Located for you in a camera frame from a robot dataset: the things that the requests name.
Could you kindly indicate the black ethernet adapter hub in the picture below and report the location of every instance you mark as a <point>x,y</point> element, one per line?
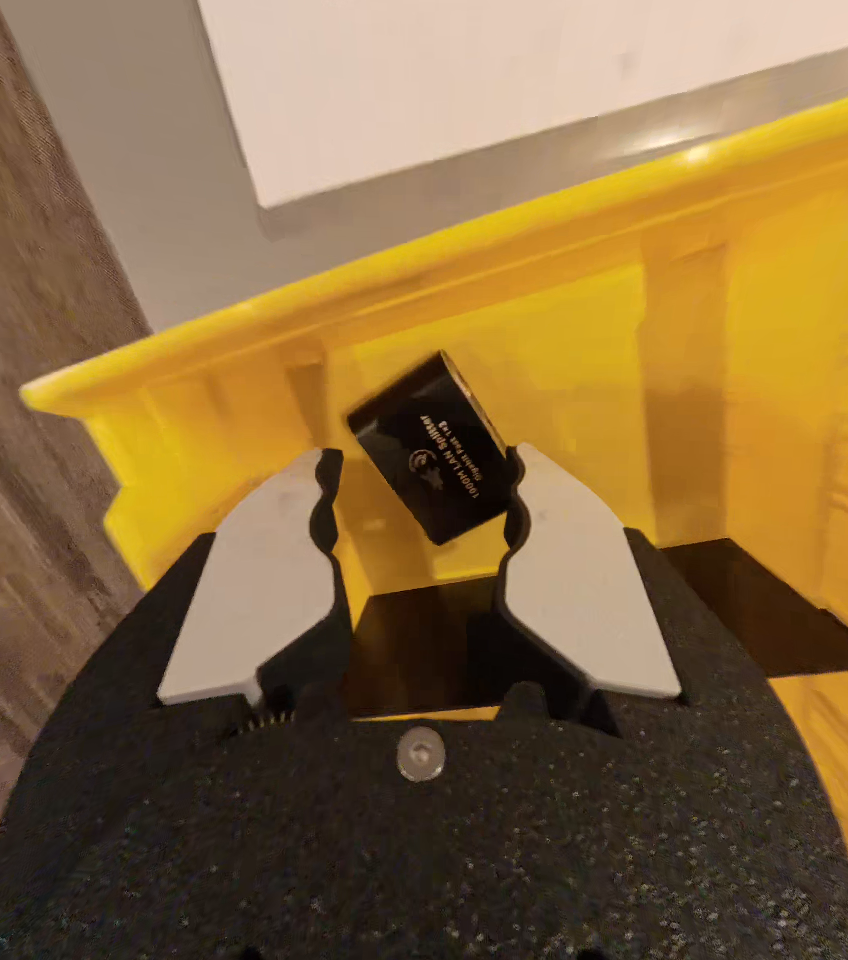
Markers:
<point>432,450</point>

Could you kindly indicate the yellow plastic bin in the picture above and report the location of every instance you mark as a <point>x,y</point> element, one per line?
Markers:
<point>574,330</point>

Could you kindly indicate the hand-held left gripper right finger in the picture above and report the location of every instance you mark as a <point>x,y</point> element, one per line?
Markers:
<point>589,600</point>

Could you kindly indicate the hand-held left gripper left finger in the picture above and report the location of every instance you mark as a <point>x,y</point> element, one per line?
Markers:
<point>259,600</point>

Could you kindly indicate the black divider panel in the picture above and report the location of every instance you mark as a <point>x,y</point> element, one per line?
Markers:
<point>754,615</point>

